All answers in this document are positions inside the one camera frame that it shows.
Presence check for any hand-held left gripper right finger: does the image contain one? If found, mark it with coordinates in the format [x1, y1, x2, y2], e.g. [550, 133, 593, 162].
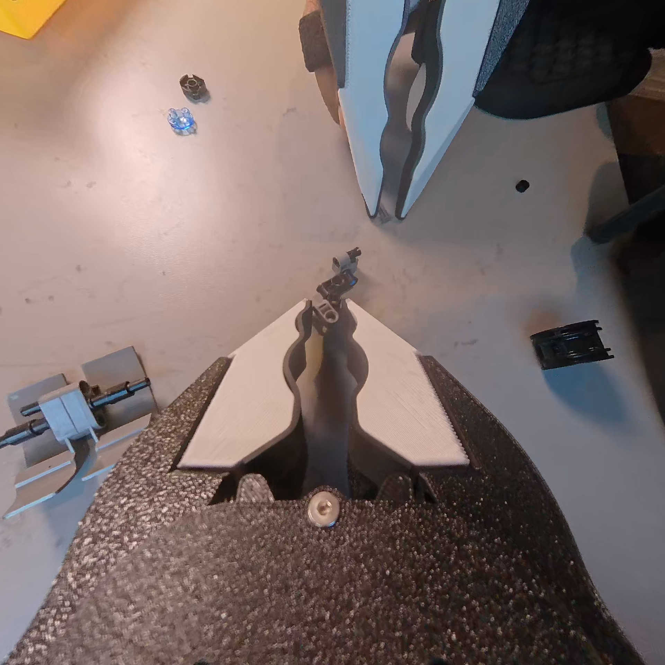
[342, 300, 470, 497]

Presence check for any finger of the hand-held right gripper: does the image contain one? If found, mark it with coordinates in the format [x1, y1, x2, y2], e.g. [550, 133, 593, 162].
[397, 0, 502, 220]
[319, 0, 407, 219]

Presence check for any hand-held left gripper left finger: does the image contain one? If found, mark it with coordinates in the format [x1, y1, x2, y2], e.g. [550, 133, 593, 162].
[178, 300, 314, 494]

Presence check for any small black grey brick assembly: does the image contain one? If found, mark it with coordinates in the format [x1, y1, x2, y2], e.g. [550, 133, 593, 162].
[312, 247, 363, 338]

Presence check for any black toy wheel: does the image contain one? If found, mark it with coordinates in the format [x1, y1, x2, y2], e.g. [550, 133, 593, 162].
[530, 319, 615, 371]

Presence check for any person's right forearm black sleeve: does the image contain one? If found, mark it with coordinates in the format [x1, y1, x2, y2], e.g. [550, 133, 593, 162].
[475, 0, 653, 120]

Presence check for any person's right hand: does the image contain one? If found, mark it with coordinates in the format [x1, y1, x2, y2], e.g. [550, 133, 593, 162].
[318, 70, 342, 125]

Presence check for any dark metal rod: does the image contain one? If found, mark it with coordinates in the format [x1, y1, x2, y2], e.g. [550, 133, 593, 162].
[0, 378, 151, 450]

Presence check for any grey panel brick assembly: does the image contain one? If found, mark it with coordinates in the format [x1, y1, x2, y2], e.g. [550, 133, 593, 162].
[2, 347, 159, 520]

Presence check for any blue translucent round brick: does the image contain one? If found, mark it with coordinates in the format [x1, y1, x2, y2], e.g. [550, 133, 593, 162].
[167, 106, 197, 136]

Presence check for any person's black printed hoodie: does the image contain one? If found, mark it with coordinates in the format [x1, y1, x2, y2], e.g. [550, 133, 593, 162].
[587, 151, 665, 375]

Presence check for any open-front yellow plastic bin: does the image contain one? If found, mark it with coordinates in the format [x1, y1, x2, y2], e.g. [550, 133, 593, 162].
[0, 0, 65, 39]

